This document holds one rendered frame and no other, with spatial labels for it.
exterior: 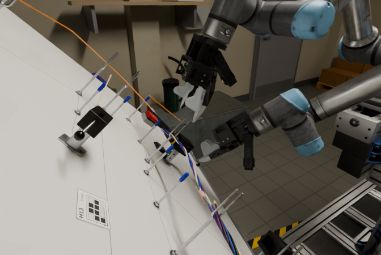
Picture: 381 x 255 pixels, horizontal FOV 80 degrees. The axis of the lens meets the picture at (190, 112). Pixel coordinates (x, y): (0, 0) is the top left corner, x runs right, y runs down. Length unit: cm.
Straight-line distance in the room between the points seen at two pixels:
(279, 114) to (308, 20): 25
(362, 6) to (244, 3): 55
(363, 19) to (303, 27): 55
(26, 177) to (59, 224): 6
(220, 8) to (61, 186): 46
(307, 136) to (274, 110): 11
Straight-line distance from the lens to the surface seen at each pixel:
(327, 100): 81
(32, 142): 37
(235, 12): 57
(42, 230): 28
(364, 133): 107
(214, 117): 235
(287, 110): 67
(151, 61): 270
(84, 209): 33
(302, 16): 55
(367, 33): 113
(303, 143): 71
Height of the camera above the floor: 149
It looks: 25 degrees down
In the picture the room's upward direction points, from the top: straight up
